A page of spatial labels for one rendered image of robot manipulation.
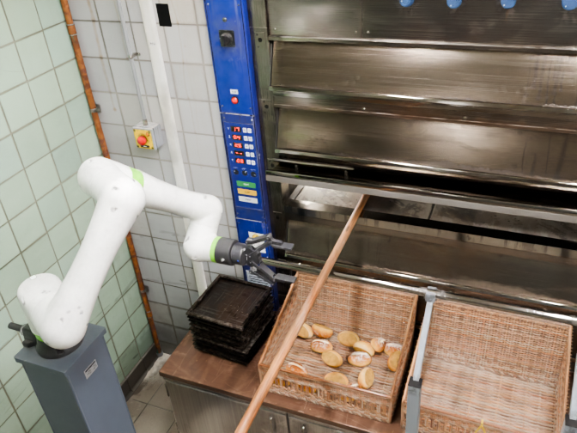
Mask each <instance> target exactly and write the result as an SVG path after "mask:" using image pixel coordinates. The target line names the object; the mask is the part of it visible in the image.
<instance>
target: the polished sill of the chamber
mask: <svg viewBox="0 0 577 433"><path fill-rule="evenodd" d="M283 209H284V213H288V214H293V215H299V216H304V217H315V218H320V219H325V220H332V221H337V222H342V223H347V222H348V221H349V219H350V217H351V215H352V213H353V211H354V210H355V209H354V208H348V207H342V206H336V205H330V204H319V203H314V202H307V201H301V200H296V199H290V198H289V199H288V200H287V201H286V203H285V204H284V206H283ZM355 224H358V225H363V226H369V227H375V228H380V229H390V230H396V231H402V232H407V233H412V234H419V235H428V236H434V237H440V238H445V239H451V240H456V241H466V242H472V243H477V244H483V245H489V246H494V247H504V248H510V249H515V250H521V251H527V252H532V253H542V254H548V255H554V256H559V257H564V258H570V259H577V241H568V240H562V239H556V238H550V237H544V236H538V235H528V234H521V233H515V232H510V231H504V230H498V229H487V228H481V227H475V226H470V225H464V224H457V223H447V222H441V221H435V220H428V219H423V218H417V217H411V216H400V215H394V214H388V213H383V212H377V211H370V210H362V212H361V214H360V215H359V217H358V219H357V221H356V223H355Z"/></svg>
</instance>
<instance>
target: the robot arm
mask: <svg viewBox="0 0 577 433"><path fill-rule="evenodd" d="M77 181H78V184H79V186H80V187H81V189H82V190H83V191H84V192H85V193H86V194H87V195H89V196H90V197H92V198H94V199H95V200H96V201H97V204H96V206H95V209H94V214H93V216H92V219H91V221H90V224H89V226H88V230H87V232H86V234H85V236H84V239H83V241H82V244H81V246H80V248H79V250H78V253H77V255H76V257H75V259H74V261H73V263H72V265H71V267H70V269H69V271H68V273H67V275H66V277H65V278H64V281H63V282H62V281H61V280H60V279H59V277H57V276H56V275H53V274H51V273H40V274H37V275H34V276H31V277H29V278H28V279H26V280H25V281H24V282H22V283H21V285H20V286H19V288H18V290H17V298H18V301H19V303H20V305H21V308H22V311H23V313H24V314H25V317H26V319H27V324H24V325H19V324H16V323H13V322H10V323H9V324H8V329H11V330H15V331H18V332H21V335H22V336H23V337H24V340H23V341H22V344H23V346H24V347H27V348H30V347H33V346H35V350H36V351H37V353H38V354H39V356H41V357H43V358H45V359H57V358H61V357H65V356H68V355H69V354H70V353H72V352H74V351H75V350H76V349H77V348H78V347H79V346H80V345H81V344H82V341H83V339H84V335H85V333H86V331H87V328H88V323H89V320H90V316H91V314H92V311H93V308H94V305H95V302H96V299H97V297H98V295H99V293H100V288H101V286H102V284H103V282H104V280H105V278H106V275H107V273H108V271H109V269H110V266H111V264H112V262H113V260H114V258H115V256H116V254H117V252H118V250H119V249H120V247H121V245H122V243H123V241H124V240H125V237H126V236H127V235H128V233H129V231H130V229H131V227H132V225H133V224H134V222H135V221H136V220H137V218H138V216H139V215H140V214H141V212H142V211H143V208H148V209H152V210H160V211H165V212H168V213H171V214H174V215H177V216H180V217H184V218H189V219H190V224H189V227H188V230H187V233H186V236H185V240H184V244H183V248H184V252H185V255H186V256H187V257H188V258H189V259H191V260H193V261H196V262H204V261H205V262H214V263H218V264H223V265H231V266H233V265H249V266H250V271H249V273H250V274H253V275H255V276H257V277H259V278H261V279H263V280H264V281H265V282H267V283H268V284H271V285H273V286H274V285H275V283H276V282H281V283H285V282H286V283H291V284H294V283H295V281H296V279H297V277H294V276H289V275H285V274H281V273H277V275H276V274H275V272H273V271H272V270H271V269H270V268H269V267H268V266H266V265H265V264H264V262H263V261H262V257H261V252H260V251H262V250H264V249H265V248H267V247H268V246H270V245H271V244H272V245H271V247H274V248H279V249H283V250H289V251H291V250H292V249H293V247H294V246H295V244H293V243H287V242H283V241H281V240H276V239H274V238H273V237H272V233H269V234H266V235H260V236H257V237H254V238H252V237H248V238H247V240H246V241H245V243H240V242H239V241H238V240H235V239H231V238H226V237H221V236H217V230H218V226H219V223H220V220H221V217H222V203H221V201H220V200H219V199H218V198H217V197H215V196H213V195H209V194H204V193H200V192H193V191H189V190H186V189H184V188H180V187H177V186H174V185H171V184H168V183H166V182H164V181H162V180H158V179H156V178H155V177H153V176H151V175H149V174H146V173H144V172H143V171H141V170H139V169H134V168H131V167H128V166H126V165H124V164H122V163H119V162H116V161H113V160H110V159H107V158H105V157H100V156H97V157H92V158H89V159H87V160H86V161H85V162H84V163H83V164H82V165H81V166H80V167H79V170H78V173H77ZM262 241H266V242H265V243H263V244H261V245H259V246H257V247H254V246H253V245H252V244H256V243H259V242H262ZM258 264H260V265H259V266H258Z"/></svg>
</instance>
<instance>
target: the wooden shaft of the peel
mask: <svg viewBox="0 0 577 433"><path fill-rule="evenodd" d="M369 196H370V195H367V194H362V196H361V199H360V200H359V202H358V204H357V206H356V207H355V210H354V211H353V213H352V215H351V217H350V219H349V221H348V222H347V224H346V226H345V228H344V230H343V232H342V234H341V235H340V237H339V239H338V241H337V243H336V245H335V246H334V248H333V250H332V252H331V254H330V256H329V258H328V260H327V261H326V263H325V265H324V267H323V269H322V271H321V273H320V274H319V276H318V278H317V280H316V282H315V284H314V286H313V287H312V289H311V291H310V293H309V295H308V297H307V299H306V300H305V302H304V304H303V306H302V308H301V310H300V312H299V313H298V315H297V317H296V319H295V321H294V323H293V325H292V326H291V328H290V330H289V332H288V334H287V336H286V338H285V339H284V341H283V342H282V345H281V347H280V349H279V351H278V352H277V354H276V356H275V358H274V360H273V362H272V364H271V365H270V367H269V369H268V371H267V373H266V375H265V376H264V379H263V380H262V382H261V384H260V386H259V387H258V390H257V392H256V393H255V395H254V397H253V398H252V401H251V403H250V405H249V406H248V408H247V409H246V412H245V414H244V416H243V418H242V419H241V420H240V423H239V425H238V427H237V429H236V431H235V432H234V433H247V431H248V430H249V428H250V426H251V424H252V422H253V420H254V418H255V417H256V415H257V413H258V410H259V408H260V406H261V405H262V403H263V401H264V399H265V397H266V395H267V393H268V392H269V390H270V387H271V385H272V383H273V381H274V380H275V378H276V376H277V374H278V372H279V370H280V368H281V367H282V364H283V362H284V360H285V358H286V356H287V355H288V353H289V351H290V349H291V347H292V345H293V343H294V341H295V339H296V337H297V335H298V333H299V331H300V330H301V328H302V326H303V324H304V322H305V320H306V318H307V316H308V314H309V312H310V310H311V308H312V307H313V304H314V303H315V301H316V299H317V297H318V295H319V292H320V291H321V289H322V287H323V285H324V284H325V281H326V279H327V278H328V276H329V274H330V272H331V269H332V267H333V266H334V264H335V262H336V261H337V258H338V256H339V254H340V253H341V251H342V249H343V246H344V244H345V242H346V241H347V239H348V238H349V235H350V233H351V231H352V229H353V228H354V226H355V223H356V221H357V219H358V217H359V215H360V214H361V212H362V210H363V208H364V206H365V204H366V202H367V200H368V198H369Z"/></svg>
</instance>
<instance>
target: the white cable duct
mask: <svg viewBox="0 0 577 433"><path fill-rule="evenodd" d="M139 4H140V9H141V13H142V18H143V25H144V29H145V33H146V38H147V42H148V47H149V55H150V59H151V64H152V67H153V72H154V76H155V84H156V88H157V93H158V97H159V101H160V105H161V113H162V118H163V122H164V126H165V131H166V135H167V142H168V147H169V151H170V156H171V160H172V164H173V171H174V176H175V180H176V185H177V187H180V188H184V189H186V190H188V186H187V182H186V177H185V170H184V164H183V160H182V155H181V151H180V146H179V138H178V133H177V129H176V124H175V120H174V116H173V107H172V102H171V98H170V94H169V88H168V84H167V76H166V72H165V67H164V62H163V57H162V53H161V45H160V40H159V35H158V31H157V26H156V22H155V13H154V9H153V4H152V0H139ZM183 218H184V217H183ZM184 223H185V231H186V233H187V230H188V227H189V224H190V219H189V218H184ZM192 264H193V269H194V273H195V278H196V281H197V289H198V294H199V296H201V295H202V294H203V293H204V291H205V290H206V289H207V284H206V280H205V276H204V271H203V262H196V261H192Z"/></svg>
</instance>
